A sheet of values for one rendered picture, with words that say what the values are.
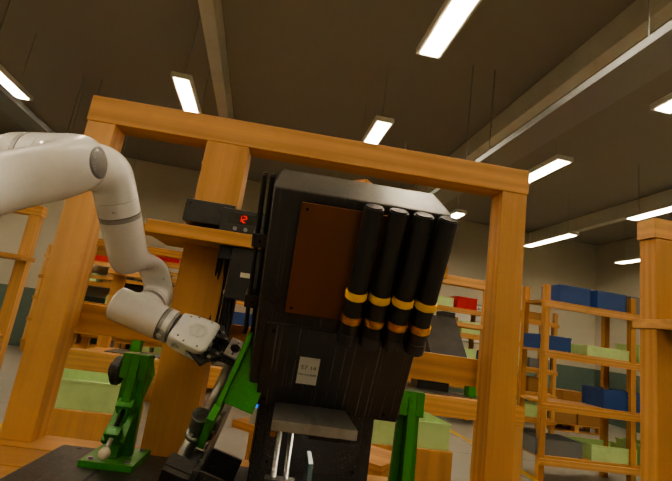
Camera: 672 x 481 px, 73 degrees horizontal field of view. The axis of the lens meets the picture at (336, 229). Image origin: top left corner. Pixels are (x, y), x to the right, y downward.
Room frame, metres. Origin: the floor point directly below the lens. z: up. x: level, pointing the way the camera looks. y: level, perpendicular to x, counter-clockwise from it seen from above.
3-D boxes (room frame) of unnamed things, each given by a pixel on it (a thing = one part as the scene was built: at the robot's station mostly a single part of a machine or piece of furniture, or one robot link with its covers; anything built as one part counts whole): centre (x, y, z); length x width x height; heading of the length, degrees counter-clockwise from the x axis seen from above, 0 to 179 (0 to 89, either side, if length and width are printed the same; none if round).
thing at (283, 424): (1.09, 0.00, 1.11); 0.39 x 0.16 x 0.03; 4
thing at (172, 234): (1.44, 0.10, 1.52); 0.90 x 0.25 x 0.04; 94
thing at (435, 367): (1.55, 0.11, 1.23); 1.30 x 0.05 x 0.09; 94
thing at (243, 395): (1.12, 0.16, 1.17); 0.13 x 0.12 x 0.20; 94
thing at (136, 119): (1.48, 0.11, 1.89); 1.50 x 0.09 x 0.09; 94
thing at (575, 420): (9.86, -5.21, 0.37); 1.20 x 0.81 x 0.74; 100
